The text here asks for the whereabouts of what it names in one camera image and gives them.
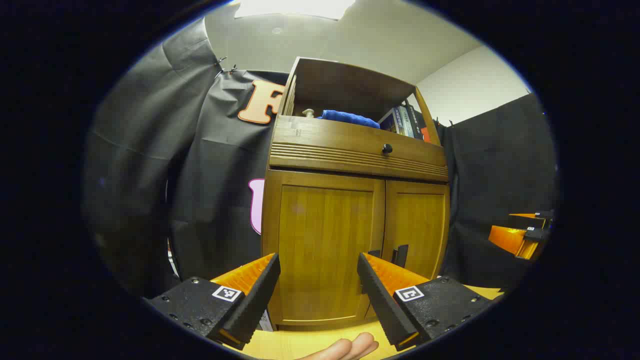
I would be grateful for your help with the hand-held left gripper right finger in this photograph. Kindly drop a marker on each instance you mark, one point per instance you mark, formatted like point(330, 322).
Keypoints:
point(380, 305)

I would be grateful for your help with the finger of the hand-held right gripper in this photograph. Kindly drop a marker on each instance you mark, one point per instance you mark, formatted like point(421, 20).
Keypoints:
point(512, 240)
point(535, 216)

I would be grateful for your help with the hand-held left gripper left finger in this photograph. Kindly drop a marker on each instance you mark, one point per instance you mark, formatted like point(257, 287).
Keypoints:
point(260, 300)

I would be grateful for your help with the wooden shoe cabinet door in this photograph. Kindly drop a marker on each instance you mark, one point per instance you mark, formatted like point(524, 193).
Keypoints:
point(320, 250)
point(417, 225)

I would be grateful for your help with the wooden double-door shoe cabinet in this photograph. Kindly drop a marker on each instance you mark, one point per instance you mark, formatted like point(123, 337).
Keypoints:
point(350, 165)

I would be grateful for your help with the wooden cabinet drawer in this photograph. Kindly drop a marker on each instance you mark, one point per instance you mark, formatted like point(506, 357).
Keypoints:
point(340, 145)

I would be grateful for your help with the grey printed booklet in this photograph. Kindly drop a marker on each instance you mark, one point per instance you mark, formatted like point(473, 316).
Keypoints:
point(266, 321)

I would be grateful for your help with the black backdrop cloth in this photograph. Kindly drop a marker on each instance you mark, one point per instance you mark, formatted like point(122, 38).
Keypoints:
point(210, 175)

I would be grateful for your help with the grey book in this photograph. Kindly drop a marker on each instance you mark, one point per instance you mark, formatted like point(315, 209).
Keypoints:
point(406, 122)

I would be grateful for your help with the dark blue book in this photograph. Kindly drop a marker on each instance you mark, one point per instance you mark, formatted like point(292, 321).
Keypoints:
point(392, 122)

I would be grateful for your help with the blue folded towel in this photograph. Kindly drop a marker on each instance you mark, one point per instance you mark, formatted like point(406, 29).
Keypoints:
point(350, 119)

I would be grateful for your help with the small white jar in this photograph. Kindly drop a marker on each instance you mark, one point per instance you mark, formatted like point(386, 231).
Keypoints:
point(308, 113)

